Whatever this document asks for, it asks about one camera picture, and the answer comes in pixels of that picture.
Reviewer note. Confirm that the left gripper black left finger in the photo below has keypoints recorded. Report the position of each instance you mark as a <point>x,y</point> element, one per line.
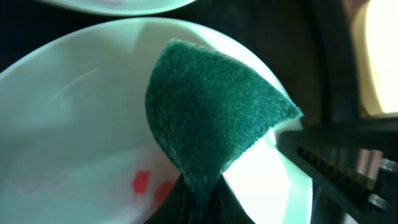
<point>174,209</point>

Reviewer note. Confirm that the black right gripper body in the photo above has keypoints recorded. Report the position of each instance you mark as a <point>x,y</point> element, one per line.
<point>366,200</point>

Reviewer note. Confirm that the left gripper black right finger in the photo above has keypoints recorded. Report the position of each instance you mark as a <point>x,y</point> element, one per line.
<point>227,208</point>

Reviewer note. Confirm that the green and yellow sponge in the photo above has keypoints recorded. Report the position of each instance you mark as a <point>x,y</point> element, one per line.
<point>205,109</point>

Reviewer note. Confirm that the mint plate with zigzag stain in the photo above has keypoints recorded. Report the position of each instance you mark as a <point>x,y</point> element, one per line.
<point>75,144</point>

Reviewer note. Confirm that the yellow plate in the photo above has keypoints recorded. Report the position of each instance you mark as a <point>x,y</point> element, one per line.
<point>374,33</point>

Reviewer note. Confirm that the round black tray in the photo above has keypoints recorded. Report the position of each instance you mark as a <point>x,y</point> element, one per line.
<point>305,44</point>

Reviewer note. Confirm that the mint plate with loop stain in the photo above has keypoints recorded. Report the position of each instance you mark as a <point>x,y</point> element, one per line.
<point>120,7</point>

